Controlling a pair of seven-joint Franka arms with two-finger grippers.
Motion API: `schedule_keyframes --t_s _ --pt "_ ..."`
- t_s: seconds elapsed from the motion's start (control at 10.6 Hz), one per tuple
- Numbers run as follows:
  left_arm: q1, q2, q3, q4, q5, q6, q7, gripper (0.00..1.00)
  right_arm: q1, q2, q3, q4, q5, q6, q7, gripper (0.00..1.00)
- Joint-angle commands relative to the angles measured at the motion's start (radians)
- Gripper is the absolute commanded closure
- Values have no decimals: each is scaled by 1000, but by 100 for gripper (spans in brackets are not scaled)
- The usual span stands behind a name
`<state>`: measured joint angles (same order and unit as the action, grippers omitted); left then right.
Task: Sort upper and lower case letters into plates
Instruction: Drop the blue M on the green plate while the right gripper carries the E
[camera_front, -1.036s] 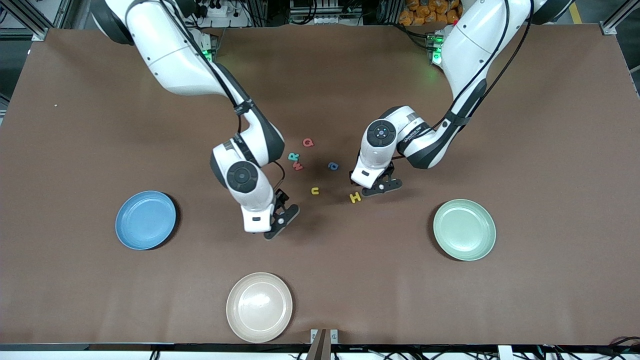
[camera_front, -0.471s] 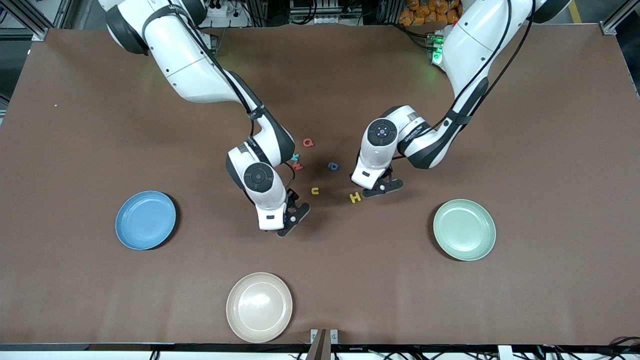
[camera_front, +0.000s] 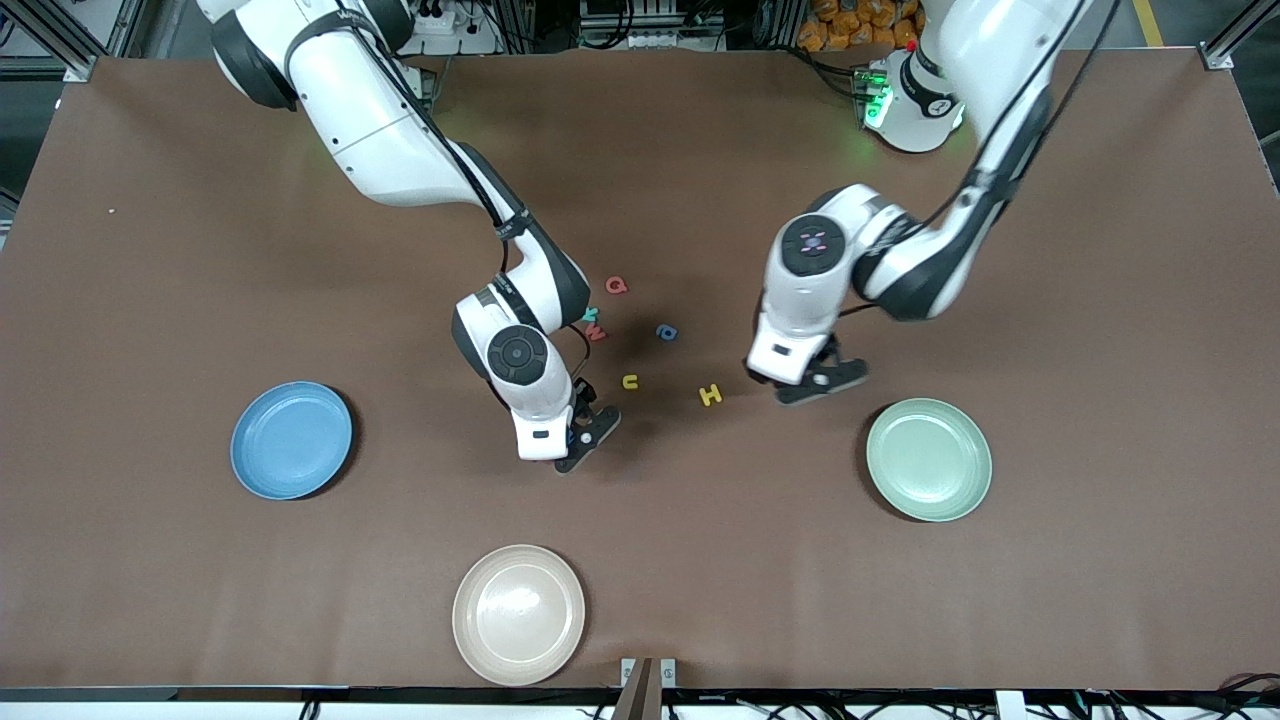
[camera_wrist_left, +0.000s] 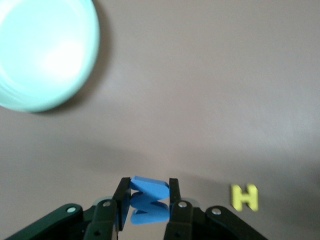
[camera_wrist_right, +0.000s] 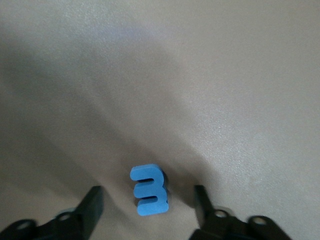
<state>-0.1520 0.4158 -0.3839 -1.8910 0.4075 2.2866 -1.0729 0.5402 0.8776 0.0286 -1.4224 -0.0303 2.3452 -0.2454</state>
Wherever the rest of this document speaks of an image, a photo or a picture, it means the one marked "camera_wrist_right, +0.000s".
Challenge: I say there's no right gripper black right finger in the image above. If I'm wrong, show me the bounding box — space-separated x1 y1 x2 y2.
191 184 292 240

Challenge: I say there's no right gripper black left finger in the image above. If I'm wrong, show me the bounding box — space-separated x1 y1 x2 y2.
0 185 105 240

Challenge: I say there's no blue foam letter e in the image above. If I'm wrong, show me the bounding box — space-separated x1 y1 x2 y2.
129 163 169 216

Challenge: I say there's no brown table cover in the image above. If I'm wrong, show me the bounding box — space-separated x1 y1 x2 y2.
0 0 320 240

